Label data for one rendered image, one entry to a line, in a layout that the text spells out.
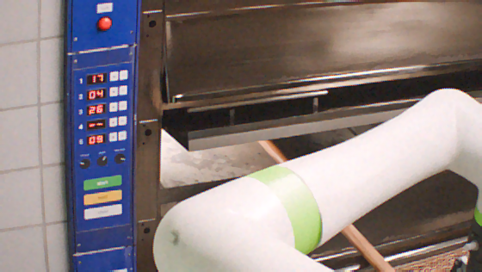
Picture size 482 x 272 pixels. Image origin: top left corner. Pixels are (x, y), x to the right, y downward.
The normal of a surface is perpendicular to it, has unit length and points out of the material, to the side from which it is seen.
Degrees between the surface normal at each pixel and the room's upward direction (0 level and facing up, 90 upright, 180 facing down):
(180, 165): 0
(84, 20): 90
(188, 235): 46
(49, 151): 90
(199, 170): 0
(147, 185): 90
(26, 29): 90
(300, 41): 71
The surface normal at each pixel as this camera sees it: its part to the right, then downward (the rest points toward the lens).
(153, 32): 0.40, 0.46
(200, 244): -0.44, -0.39
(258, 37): 0.39, 0.13
